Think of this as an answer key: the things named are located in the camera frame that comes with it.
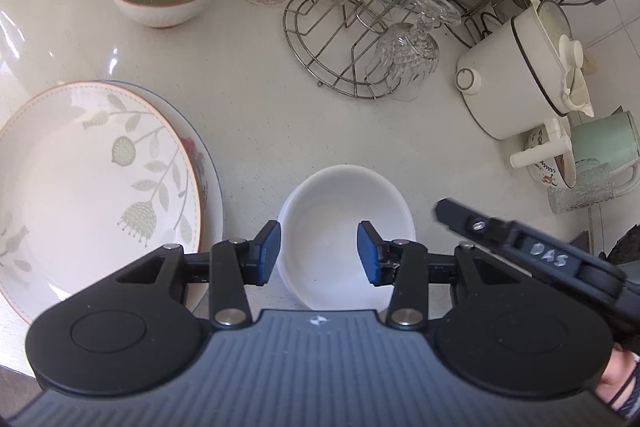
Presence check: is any light green mug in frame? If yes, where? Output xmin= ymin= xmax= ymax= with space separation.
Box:
xmin=567 ymin=109 xmax=640 ymax=198

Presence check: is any white pot lid black rim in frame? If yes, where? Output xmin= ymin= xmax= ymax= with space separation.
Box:
xmin=511 ymin=0 xmax=586 ymax=116

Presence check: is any textured glass mug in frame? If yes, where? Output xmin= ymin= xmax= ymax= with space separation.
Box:
xmin=547 ymin=162 xmax=614 ymax=214

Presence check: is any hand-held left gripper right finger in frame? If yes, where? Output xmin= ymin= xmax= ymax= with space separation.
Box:
xmin=356 ymin=220 xmax=522 ymax=328

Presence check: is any clear stemmed glass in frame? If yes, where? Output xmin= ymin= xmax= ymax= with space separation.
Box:
xmin=402 ymin=0 xmax=463 ymax=28

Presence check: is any person's right forearm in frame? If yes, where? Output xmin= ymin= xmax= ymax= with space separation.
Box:
xmin=595 ymin=347 xmax=640 ymax=410

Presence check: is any white enamel pot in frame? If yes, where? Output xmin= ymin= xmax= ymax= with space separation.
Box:
xmin=455 ymin=14 xmax=571 ymax=141

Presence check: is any dark textured cloth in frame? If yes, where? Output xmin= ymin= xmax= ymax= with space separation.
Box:
xmin=606 ymin=224 xmax=640 ymax=266

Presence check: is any plain white bowl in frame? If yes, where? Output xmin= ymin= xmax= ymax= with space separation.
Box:
xmin=276 ymin=164 xmax=417 ymax=312

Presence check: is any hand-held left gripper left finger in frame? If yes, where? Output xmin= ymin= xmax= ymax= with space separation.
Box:
xmin=116 ymin=220 xmax=282 ymax=328

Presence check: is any floral enamel pan white handle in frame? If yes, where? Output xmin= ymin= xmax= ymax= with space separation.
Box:
xmin=510 ymin=117 xmax=582 ymax=188

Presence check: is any white leaf pattern plate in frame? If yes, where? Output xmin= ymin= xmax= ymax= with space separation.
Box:
xmin=0 ymin=82 xmax=207 ymax=327

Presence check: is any cream bowl with brown rim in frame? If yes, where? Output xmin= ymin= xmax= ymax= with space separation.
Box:
xmin=105 ymin=0 xmax=217 ymax=29

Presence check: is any diamond cut crystal glass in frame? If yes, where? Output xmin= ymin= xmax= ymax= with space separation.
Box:
xmin=367 ymin=23 xmax=441 ymax=102

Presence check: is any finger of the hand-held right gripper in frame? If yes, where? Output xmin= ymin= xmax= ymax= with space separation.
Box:
xmin=434 ymin=198 xmax=502 ymax=249

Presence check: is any white plate with blue rim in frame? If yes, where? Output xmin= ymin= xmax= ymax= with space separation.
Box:
xmin=107 ymin=79 xmax=224 ymax=253

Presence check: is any round metal wire glass rack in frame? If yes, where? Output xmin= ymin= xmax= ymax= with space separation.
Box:
xmin=283 ymin=0 xmax=463 ymax=100

